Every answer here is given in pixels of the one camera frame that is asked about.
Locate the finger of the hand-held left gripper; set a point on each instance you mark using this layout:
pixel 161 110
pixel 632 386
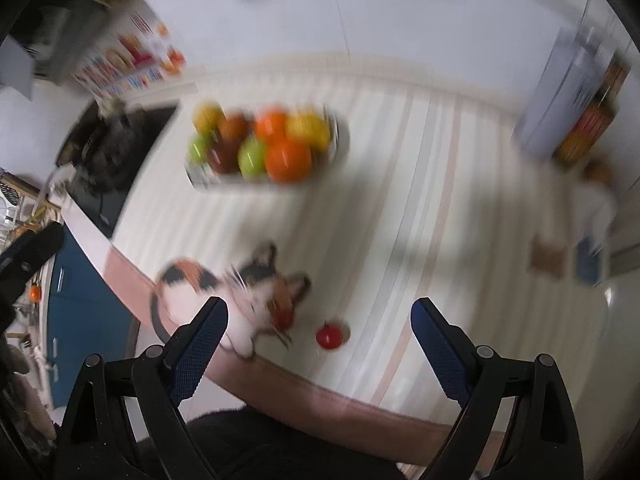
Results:
pixel 30 252

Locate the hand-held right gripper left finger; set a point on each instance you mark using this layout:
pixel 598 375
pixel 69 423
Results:
pixel 200 345

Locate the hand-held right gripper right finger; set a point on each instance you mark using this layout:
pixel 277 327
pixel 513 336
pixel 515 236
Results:
pixel 440 350

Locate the green apple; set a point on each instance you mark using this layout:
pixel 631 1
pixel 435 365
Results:
pixel 252 157
pixel 200 150

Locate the orange tangerine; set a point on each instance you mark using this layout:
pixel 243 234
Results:
pixel 289 161
pixel 270 122

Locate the oval floral ceramic plate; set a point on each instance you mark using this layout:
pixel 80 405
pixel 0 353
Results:
pixel 330 160

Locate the small yellow citrus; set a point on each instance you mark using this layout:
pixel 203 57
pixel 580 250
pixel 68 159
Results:
pixel 207 116

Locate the large yellow citrus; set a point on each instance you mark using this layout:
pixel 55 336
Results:
pixel 310 130

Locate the small orange fruit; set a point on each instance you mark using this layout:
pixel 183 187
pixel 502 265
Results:
pixel 34 292

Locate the dish rack with utensils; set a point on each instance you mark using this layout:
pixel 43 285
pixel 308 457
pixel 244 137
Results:
pixel 15 200

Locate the calico cat shaped mat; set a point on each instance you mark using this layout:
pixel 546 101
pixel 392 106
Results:
pixel 200 285

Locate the blue kitchen cabinet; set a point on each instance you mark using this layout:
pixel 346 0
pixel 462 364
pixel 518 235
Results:
pixel 85 310

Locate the red cherry tomato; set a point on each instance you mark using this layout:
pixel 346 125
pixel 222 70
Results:
pixel 283 318
pixel 329 337

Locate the black gas stove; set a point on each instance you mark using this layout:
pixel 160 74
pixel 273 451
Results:
pixel 110 170

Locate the person's dark trouser legs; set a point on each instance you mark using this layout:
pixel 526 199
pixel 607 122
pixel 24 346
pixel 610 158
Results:
pixel 280 445

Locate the small brown card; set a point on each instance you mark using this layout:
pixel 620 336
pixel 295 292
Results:
pixel 549 260

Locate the striped cream tablecloth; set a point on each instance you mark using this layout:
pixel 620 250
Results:
pixel 400 210

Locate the small blue packet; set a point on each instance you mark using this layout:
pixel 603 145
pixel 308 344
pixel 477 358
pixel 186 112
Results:
pixel 588 262

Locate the black range hood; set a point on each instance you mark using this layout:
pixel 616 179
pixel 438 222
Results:
pixel 55 30

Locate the dark soy sauce bottle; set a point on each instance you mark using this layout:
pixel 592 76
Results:
pixel 592 120

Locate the grey gas canister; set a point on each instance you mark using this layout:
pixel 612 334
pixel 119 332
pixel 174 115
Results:
pixel 560 100

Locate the colourful wall sticker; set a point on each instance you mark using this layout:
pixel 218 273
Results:
pixel 135 55

